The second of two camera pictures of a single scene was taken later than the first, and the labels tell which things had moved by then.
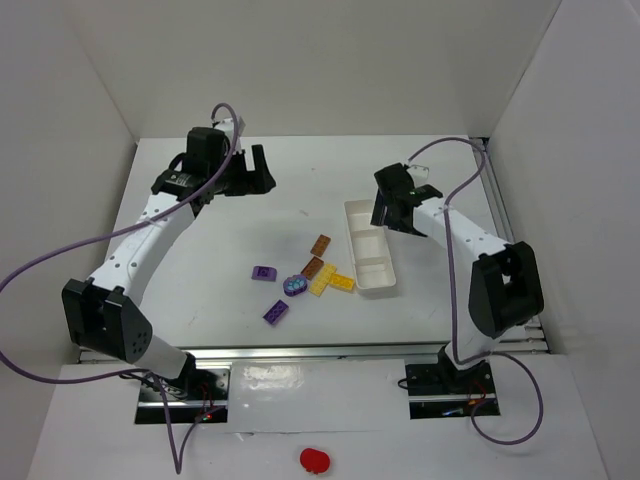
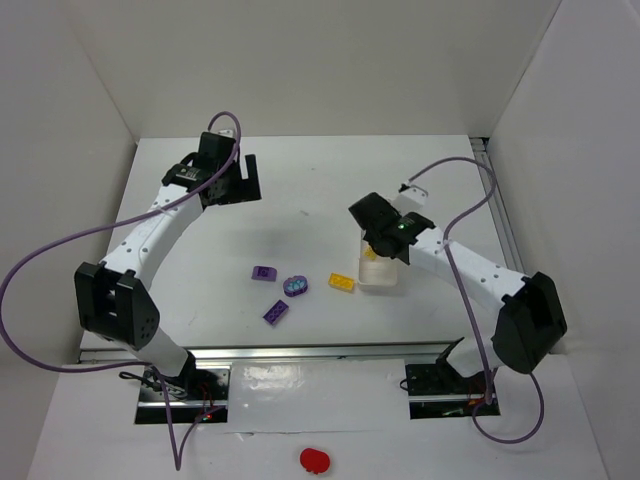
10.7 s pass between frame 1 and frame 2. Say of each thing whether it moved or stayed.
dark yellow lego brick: stayed
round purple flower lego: stayed
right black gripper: moved
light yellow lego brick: moved
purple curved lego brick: stayed
